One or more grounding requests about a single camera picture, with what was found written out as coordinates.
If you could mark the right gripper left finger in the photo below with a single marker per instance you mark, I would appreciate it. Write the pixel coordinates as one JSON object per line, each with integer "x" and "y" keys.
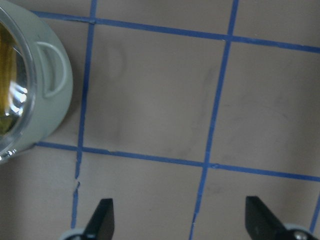
{"x": 101, "y": 225}

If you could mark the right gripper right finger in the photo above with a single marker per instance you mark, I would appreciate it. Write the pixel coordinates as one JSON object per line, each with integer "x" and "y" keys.
{"x": 261, "y": 223}

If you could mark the yellow toy corn cob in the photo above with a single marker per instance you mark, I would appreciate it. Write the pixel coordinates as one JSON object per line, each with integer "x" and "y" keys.
{"x": 8, "y": 75}

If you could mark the pale green electric pot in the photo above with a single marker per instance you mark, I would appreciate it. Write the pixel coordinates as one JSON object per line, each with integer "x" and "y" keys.
{"x": 44, "y": 81}

